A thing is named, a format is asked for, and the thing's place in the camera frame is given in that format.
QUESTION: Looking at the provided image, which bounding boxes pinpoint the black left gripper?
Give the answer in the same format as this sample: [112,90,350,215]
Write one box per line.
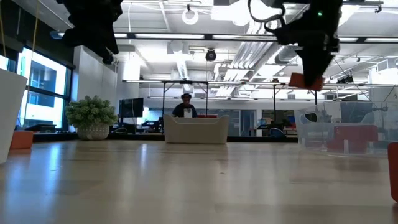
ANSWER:
[57,0,124,65]

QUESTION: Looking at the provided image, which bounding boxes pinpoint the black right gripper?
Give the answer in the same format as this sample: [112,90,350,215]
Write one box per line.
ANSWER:
[275,0,343,87]

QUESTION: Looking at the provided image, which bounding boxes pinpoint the small orange wooden cube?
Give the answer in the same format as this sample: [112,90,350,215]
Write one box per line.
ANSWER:
[387,142,398,203]
[9,130,34,150]

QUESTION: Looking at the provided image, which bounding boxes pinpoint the black computer monitor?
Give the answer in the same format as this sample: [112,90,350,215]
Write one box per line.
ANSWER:
[119,97,145,118]

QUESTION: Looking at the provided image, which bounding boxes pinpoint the green artificial potted plant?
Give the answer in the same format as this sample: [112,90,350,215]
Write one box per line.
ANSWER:
[65,95,119,141]

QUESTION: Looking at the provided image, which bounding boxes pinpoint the long ceiling light strip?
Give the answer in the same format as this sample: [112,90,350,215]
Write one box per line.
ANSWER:
[51,30,398,44]

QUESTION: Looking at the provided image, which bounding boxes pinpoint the large window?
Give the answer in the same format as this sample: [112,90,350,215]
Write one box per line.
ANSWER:
[0,46,74,131]

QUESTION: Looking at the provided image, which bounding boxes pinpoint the person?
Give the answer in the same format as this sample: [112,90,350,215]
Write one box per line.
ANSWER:
[172,92,199,118]

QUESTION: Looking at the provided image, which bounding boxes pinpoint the clear plastic bin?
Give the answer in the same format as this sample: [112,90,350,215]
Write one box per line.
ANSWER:
[294,101,398,156]

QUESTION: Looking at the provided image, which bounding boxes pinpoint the grey plastic bin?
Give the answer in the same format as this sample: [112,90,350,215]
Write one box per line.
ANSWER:
[164,114,230,144]

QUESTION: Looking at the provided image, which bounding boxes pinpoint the white plastic bin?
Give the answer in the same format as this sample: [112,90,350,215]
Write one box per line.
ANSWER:
[0,68,28,164]

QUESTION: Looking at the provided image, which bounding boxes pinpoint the silver ventilation duct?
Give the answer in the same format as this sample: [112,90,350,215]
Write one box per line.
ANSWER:
[273,43,304,65]

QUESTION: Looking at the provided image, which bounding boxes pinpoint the black metal frame stand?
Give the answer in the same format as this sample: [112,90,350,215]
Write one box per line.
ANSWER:
[161,80,210,134]
[272,82,318,106]

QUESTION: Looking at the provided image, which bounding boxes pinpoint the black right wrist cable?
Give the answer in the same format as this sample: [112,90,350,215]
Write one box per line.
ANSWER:
[248,0,285,33]

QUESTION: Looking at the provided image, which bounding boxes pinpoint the white ring light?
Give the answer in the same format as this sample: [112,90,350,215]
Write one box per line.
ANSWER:
[182,7,200,26]

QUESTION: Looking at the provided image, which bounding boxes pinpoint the black aluminium table frame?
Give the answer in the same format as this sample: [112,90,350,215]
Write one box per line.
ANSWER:
[32,133,299,143]

